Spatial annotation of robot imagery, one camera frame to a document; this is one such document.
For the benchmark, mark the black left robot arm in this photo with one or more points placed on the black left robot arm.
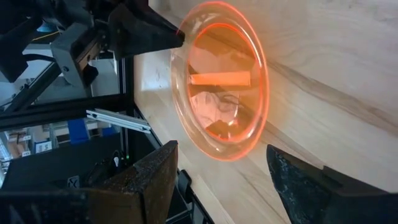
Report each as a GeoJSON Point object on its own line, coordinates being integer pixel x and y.
{"type": "Point", "coordinates": [15, 56]}

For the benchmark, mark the orange transparent plate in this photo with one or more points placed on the orange transparent plate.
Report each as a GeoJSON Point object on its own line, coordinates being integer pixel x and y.
{"type": "Point", "coordinates": [220, 77]}

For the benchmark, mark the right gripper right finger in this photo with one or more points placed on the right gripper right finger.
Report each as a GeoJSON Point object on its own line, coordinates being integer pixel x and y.
{"type": "Point", "coordinates": [311, 199]}

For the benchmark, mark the black metal rig frame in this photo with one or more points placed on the black metal rig frame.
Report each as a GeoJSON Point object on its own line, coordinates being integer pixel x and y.
{"type": "Point", "coordinates": [62, 109]}

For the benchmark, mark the blue storage bin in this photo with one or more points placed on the blue storage bin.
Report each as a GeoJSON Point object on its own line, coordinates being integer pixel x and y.
{"type": "Point", "coordinates": [109, 131]}
{"type": "Point", "coordinates": [78, 130]}

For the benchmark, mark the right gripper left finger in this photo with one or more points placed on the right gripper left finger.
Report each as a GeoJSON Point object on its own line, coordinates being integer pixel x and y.
{"type": "Point", "coordinates": [140, 193]}

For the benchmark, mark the silver aluminium bar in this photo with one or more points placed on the silver aluminium bar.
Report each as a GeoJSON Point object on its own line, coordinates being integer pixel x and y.
{"type": "Point", "coordinates": [118, 119]}

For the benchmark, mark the black computer with green light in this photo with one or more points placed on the black computer with green light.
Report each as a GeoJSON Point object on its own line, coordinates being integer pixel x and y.
{"type": "Point", "coordinates": [46, 165]}

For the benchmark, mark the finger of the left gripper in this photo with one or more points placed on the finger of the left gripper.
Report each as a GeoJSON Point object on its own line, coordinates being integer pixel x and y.
{"type": "Point", "coordinates": [140, 31]}

